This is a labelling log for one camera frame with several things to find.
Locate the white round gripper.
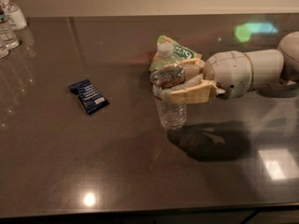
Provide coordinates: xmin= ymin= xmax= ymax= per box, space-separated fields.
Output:
xmin=157 ymin=51 xmax=252 ymax=105

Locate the clear plastic water bottle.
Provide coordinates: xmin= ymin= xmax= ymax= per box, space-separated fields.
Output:
xmin=149 ymin=42 xmax=187 ymax=130

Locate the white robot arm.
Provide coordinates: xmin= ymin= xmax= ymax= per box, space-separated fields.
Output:
xmin=153 ymin=32 xmax=299 ymax=104

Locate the white pump sanitizer bottle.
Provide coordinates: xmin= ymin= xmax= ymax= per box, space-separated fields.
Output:
xmin=0 ymin=0 xmax=27 ymax=31

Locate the upright clear water bottle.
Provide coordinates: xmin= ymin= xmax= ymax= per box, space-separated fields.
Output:
xmin=0 ymin=7 xmax=20 ymax=49

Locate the clear bottle at edge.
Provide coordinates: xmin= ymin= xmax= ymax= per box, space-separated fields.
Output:
xmin=0 ymin=37 xmax=9 ymax=58

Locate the green snack bag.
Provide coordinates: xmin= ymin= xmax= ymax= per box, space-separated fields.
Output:
xmin=149 ymin=35 xmax=202 ymax=73

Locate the dark blue snack wrapper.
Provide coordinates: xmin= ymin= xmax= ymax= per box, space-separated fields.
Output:
xmin=68 ymin=79 xmax=109 ymax=115

